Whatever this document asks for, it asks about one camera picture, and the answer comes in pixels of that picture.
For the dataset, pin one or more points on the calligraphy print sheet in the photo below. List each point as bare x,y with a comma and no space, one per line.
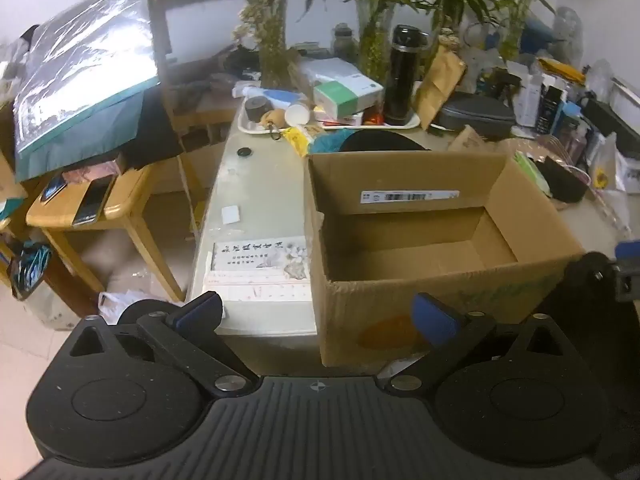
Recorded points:
250,265

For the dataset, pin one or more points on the teal plaid bag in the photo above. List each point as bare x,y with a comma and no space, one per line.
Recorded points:
30,270

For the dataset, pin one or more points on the small black round disc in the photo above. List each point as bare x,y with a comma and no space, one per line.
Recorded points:
244,153

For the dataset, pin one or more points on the black flat device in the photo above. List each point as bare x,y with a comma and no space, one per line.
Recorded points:
615,122

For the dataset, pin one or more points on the small smartphone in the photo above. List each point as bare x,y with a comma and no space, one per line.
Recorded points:
53,190

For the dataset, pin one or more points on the black mini tripod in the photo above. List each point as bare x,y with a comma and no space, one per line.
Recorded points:
500,82

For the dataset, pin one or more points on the large smartphone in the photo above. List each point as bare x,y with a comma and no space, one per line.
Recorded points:
92,202

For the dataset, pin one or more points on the wooden chair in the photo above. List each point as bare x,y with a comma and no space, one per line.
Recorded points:
120,200

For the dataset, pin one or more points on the brown cardboard box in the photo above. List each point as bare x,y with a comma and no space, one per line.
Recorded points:
380,305

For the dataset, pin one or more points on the yellow wet wipes packet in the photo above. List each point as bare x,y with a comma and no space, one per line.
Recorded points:
299,141

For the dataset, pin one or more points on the pink pouch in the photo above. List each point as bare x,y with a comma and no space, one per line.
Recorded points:
92,170

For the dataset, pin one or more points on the white spray bottle blue label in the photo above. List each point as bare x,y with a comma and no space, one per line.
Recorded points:
280,95

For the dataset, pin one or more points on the silver foil bag teal edge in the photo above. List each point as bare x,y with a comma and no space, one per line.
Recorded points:
85,70

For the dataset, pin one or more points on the clear bag with snacks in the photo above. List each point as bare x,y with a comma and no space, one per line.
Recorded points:
607,200

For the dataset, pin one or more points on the tan pouch with carabiner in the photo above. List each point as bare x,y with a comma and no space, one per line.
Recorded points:
272,119

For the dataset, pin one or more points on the black pouch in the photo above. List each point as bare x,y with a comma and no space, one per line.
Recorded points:
565,180

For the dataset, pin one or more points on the pink bottle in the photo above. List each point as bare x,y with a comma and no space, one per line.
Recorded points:
576,140

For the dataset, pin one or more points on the green tissue pack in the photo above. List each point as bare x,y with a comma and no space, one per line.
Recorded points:
532,172

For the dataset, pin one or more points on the white plastic tray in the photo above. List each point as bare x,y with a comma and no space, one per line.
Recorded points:
250,126

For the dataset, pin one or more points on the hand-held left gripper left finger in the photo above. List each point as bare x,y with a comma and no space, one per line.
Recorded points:
200,310

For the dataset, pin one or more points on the dark glass jar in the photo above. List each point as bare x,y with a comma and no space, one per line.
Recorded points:
344,40

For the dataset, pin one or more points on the black product box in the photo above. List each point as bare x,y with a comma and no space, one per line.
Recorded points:
551,107

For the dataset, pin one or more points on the red snack packet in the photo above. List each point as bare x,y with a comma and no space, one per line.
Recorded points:
372,118

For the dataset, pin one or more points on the wooden side table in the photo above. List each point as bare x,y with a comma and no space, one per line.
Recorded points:
200,105

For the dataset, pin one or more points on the yellow bag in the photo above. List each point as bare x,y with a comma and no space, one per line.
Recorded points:
562,71

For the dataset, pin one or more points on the black round jar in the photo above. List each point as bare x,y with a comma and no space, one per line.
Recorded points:
256,109

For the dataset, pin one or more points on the sunflower print bag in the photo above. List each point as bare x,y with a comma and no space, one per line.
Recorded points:
602,165

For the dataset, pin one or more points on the glass vase with dried flowers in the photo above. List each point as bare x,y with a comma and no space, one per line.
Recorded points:
272,55

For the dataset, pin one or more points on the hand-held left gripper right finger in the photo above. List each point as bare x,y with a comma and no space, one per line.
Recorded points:
430,312

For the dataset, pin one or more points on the grey zip case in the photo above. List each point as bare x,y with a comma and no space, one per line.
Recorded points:
475,115

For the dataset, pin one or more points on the black cloth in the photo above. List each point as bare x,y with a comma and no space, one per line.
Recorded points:
155,130

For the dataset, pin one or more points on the small white note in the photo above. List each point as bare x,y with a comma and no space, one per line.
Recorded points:
230,214

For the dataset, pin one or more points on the white-capped bottle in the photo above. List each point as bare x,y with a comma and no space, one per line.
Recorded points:
297,115

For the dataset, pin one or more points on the brown paper envelope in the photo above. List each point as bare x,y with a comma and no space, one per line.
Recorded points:
440,80

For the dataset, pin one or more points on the black thermos bottle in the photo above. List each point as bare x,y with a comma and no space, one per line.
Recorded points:
402,80

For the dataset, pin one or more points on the teal fluffy cloth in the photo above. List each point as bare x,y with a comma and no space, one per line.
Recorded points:
327,142

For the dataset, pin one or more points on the white plastic bag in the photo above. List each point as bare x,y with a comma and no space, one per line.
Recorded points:
117,302

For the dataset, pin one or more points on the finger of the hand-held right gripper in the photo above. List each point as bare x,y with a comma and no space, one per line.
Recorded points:
628,251

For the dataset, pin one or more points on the white product box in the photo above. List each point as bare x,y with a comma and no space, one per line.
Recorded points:
529,100

